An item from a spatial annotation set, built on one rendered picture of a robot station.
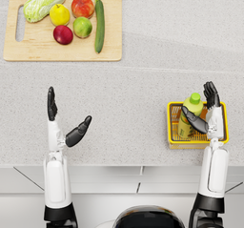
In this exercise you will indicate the green tea bottle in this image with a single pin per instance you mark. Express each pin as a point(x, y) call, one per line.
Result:
point(191, 111)

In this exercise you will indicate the yellow slatted basket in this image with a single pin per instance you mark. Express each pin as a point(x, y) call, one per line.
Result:
point(173, 133)

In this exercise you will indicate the wooden cutting board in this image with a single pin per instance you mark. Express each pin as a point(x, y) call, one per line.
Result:
point(41, 50)

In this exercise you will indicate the dark red plum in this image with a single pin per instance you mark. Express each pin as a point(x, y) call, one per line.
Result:
point(63, 34)

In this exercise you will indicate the green apple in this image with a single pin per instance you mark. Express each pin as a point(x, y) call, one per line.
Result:
point(82, 27)

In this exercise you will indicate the green cucumber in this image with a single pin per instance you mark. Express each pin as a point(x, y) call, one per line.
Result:
point(99, 25)

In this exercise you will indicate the dark round robot body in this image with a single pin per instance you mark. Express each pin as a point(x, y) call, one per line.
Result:
point(148, 217)

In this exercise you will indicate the yellow pear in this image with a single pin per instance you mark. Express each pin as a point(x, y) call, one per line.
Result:
point(59, 15)

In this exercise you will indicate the red and yellow apple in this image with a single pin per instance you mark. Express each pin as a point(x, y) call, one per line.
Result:
point(83, 6)

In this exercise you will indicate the green napa cabbage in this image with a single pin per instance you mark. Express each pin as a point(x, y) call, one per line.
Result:
point(43, 3)

